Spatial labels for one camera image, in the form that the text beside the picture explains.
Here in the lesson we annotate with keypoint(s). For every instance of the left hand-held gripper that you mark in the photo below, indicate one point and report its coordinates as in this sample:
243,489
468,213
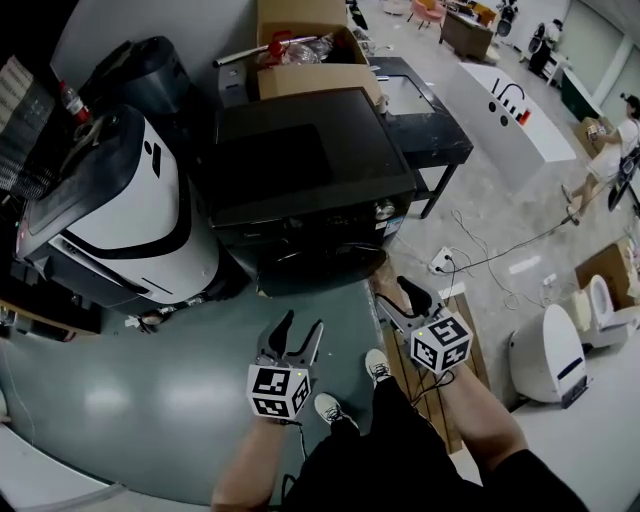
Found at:
274,392

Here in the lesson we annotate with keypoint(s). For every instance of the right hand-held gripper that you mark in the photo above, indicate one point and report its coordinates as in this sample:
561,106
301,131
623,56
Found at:
442,342

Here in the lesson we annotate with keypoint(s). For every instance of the black washing machine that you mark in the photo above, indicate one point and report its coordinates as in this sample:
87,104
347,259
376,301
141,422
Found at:
310,165

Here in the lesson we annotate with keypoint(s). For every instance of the person's right forearm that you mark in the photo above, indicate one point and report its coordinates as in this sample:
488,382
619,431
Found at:
487,425

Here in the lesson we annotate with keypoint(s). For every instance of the person's left forearm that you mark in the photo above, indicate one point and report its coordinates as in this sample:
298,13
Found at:
245,465

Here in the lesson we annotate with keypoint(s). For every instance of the white toilet with open lid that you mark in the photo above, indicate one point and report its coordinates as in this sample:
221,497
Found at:
607,315

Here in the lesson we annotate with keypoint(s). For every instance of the open cardboard box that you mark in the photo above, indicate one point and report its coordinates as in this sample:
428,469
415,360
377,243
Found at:
310,77

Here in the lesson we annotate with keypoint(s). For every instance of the dark grey machine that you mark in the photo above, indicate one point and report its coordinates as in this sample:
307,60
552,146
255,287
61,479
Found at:
145,75

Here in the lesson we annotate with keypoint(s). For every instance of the wooden pallet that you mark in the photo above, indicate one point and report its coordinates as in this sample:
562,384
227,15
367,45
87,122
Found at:
465,320

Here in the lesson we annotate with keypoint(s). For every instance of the person's right white shoe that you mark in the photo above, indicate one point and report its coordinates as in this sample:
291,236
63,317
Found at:
377,365

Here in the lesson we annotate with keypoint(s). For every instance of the person's white shoe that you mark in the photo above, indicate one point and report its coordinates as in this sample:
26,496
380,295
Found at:
331,407
377,365

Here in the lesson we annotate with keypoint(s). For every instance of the person's left white shoe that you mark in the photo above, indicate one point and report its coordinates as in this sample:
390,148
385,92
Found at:
331,407

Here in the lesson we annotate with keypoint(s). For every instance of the person's black trousers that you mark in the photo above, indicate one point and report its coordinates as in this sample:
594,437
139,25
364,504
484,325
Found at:
380,450

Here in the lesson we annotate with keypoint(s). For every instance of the small white power strip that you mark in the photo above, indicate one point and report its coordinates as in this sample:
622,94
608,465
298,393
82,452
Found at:
549,278

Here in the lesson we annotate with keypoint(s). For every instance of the white toilet with closed lid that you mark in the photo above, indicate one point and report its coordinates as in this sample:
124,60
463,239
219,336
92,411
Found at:
547,355

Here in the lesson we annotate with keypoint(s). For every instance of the black table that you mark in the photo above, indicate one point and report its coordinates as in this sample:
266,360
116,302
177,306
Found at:
425,130

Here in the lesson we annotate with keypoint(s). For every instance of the large cardboard box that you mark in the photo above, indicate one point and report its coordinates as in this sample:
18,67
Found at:
607,270

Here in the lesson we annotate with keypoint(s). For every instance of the white counter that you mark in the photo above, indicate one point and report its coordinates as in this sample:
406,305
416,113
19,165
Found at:
515,120

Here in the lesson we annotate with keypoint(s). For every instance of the white and black service robot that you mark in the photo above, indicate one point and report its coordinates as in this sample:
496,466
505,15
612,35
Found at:
120,210

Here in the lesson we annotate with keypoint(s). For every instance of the person's black shirt sleeve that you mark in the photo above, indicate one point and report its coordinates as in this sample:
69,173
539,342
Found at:
540,485

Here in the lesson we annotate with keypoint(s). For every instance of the small cardboard box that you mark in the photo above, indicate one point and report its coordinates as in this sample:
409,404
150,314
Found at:
592,135

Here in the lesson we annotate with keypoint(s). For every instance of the wooden desk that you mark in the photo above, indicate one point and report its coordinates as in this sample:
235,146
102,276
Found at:
467,32

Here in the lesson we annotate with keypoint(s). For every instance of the metal pipe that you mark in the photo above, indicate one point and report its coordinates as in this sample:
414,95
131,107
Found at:
245,54

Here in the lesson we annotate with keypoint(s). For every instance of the pink chair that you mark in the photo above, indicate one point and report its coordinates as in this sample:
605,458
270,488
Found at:
427,11

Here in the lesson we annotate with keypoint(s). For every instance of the red bottle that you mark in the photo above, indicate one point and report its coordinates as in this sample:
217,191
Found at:
75,105

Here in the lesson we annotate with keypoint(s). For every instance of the grey mesh rack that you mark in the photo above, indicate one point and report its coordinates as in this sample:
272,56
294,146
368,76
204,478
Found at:
22,135

